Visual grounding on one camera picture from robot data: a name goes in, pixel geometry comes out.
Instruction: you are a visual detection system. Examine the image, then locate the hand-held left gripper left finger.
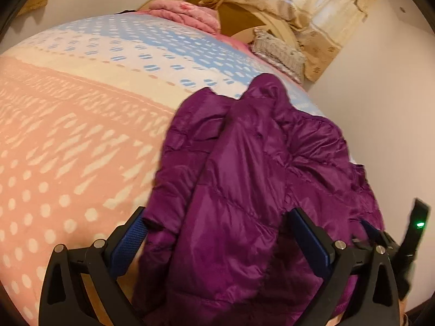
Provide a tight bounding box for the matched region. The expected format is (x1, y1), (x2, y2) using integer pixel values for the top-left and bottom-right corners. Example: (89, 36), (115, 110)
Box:
(39, 206), (148, 326)

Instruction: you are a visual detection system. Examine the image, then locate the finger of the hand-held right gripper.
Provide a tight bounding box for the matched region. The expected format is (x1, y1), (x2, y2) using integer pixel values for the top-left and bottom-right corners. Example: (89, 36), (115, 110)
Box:
(359, 218), (402, 255)

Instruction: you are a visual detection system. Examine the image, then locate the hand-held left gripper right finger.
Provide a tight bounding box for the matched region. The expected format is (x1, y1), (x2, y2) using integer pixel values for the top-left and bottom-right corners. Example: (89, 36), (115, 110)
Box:
(288, 207), (401, 326)

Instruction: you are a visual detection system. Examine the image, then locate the purple puffer jacket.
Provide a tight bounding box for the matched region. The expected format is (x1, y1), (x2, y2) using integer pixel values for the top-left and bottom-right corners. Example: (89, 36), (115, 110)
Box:
(131, 74), (386, 326)

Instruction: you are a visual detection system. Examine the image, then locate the bed with dotted bedspread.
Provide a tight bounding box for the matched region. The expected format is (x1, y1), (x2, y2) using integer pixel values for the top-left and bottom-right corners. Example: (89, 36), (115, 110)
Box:
(0, 14), (357, 326)

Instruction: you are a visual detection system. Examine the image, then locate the grey patterned pillow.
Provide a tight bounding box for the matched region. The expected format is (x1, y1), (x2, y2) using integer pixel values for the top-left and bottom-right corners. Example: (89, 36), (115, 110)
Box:
(251, 26), (306, 84)

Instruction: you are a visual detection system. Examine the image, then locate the pink quilt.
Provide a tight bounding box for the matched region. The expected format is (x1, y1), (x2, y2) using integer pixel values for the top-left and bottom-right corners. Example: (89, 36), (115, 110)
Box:
(146, 0), (250, 46)

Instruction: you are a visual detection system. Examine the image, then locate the cream wooden headboard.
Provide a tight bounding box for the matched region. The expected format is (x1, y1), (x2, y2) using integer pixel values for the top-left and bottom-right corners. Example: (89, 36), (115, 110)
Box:
(139, 0), (300, 46)

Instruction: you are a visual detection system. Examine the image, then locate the beige patterned window curtain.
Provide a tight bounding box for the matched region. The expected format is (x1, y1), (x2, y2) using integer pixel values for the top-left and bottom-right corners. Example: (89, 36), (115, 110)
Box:
(199, 0), (383, 82)

